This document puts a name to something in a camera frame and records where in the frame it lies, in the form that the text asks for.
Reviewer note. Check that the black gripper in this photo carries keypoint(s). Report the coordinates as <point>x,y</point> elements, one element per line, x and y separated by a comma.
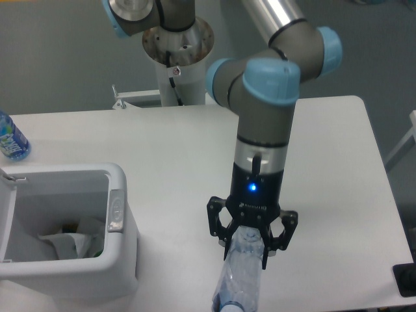
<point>253,202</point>

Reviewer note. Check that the clear plastic bottle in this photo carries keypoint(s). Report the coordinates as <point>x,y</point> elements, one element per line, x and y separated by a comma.
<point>239,282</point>

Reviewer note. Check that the white plastic packaging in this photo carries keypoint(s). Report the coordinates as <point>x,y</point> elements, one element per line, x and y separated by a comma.
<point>69,245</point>

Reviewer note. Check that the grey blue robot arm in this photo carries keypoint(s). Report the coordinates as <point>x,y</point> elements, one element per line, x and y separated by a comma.
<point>262,90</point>

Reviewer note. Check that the white crumpled paper trash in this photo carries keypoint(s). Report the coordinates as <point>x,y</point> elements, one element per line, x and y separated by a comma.
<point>93,234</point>

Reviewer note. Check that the white plastic trash can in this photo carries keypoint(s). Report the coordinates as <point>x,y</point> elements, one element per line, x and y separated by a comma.
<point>38,200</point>

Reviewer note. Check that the blue labelled water bottle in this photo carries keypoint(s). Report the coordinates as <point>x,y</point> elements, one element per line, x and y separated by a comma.
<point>14,145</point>

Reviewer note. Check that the white metal table frame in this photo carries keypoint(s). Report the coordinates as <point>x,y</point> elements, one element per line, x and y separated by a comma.
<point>138,99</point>

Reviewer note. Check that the black table clamp mount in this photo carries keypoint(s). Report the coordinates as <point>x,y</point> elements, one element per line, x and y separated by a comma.
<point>405,279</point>

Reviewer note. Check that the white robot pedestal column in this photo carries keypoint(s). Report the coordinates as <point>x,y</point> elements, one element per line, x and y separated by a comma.
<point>180,62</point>

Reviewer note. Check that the white frame at right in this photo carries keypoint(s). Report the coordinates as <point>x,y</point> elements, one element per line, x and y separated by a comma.
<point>402,147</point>

